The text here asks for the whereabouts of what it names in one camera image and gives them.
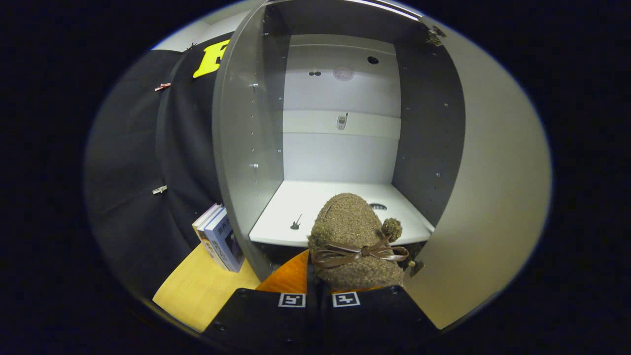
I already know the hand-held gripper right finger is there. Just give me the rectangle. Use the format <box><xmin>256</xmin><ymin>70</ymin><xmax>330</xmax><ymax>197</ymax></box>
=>
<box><xmin>318</xmin><ymin>285</ymin><xmax>439</xmax><ymax>355</ymax></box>

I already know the brown fuzzy shoe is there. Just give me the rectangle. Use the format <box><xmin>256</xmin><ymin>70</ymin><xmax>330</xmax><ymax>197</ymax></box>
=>
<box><xmin>308</xmin><ymin>193</ymin><xmax>411</xmax><ymax>290</ymax></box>

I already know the blue cover book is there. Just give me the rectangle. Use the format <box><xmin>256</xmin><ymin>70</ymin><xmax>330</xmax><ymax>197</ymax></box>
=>
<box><xmin>204</xmin><ymin>207</ymin><xmax>245</xmax><ymax>273</ymax></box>

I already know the grey shoe cabinet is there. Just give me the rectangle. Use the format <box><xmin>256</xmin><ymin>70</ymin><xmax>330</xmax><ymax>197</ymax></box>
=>
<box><xmin>212</xmin><ymin>0</ymin><xmax>466</xmax><ymax>282</ymax></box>

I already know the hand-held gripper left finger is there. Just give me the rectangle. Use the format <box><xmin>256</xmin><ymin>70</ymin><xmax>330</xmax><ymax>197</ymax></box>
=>
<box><xmin>203</xmin><ymin>249</ymin><xmax>316</xmax><ymax>355</ymax></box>

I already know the black backdrop cloth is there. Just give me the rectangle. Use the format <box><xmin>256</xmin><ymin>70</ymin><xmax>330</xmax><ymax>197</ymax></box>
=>
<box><xmin>84</xmin><ymin>37</ymin><xmax>232</xmax><ymax>299</ymax></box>

